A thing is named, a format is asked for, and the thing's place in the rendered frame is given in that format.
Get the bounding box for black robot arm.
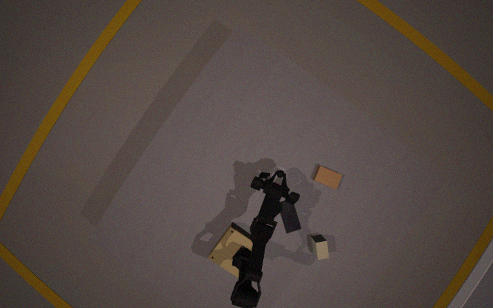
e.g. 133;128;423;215
230;182;284;308

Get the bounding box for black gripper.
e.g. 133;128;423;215
251;170;300;205

